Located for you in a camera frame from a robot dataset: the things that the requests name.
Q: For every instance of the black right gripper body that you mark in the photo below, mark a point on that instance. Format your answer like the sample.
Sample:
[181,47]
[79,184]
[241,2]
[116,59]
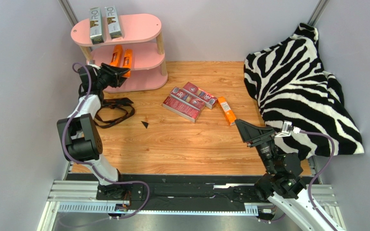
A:
[261,138]

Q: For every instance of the orange toothpaste box diagonal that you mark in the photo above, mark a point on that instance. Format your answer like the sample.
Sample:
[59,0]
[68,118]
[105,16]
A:
[127,61]

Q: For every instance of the red toothpaste box back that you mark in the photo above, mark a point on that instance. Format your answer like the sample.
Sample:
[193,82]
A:
[209,100]

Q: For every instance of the small black triangle piece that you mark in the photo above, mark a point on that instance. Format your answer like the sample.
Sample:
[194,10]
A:
[146,124]

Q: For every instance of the orange toothpaste box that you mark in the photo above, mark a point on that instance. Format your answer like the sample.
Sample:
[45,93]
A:
[117,55]
[229,114]

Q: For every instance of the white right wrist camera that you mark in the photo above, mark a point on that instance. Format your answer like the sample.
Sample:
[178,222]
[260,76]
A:
[287,129]

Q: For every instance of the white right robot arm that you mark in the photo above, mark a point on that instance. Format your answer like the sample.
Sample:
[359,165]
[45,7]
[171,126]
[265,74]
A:
[282,184]

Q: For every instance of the teal silver toothpaste box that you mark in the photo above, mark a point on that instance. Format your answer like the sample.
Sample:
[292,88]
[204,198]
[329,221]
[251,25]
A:
[96,26]

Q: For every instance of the red toothpaste box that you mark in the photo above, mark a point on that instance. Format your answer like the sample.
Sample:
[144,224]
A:
[181,109]
[187,98]
[209,100]

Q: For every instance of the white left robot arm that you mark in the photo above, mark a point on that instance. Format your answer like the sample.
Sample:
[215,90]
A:
[80,140]

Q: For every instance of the zebra print cloth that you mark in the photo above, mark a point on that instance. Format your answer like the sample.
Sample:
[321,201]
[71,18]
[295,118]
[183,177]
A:
[289,83]

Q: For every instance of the red toothpaste box middle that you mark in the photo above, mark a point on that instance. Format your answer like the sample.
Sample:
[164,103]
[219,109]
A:
[187,98]

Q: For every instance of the red toothpaste box front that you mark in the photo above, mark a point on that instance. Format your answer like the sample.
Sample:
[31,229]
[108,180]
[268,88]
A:
[181,109]

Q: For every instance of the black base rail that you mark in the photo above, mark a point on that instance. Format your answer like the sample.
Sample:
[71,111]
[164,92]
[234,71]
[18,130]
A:
[162,194]

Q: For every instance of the pink three-tier shelf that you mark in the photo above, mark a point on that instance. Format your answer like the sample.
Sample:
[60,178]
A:
[143,35]

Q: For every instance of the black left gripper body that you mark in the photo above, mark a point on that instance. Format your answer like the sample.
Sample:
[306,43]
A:
[105,79]

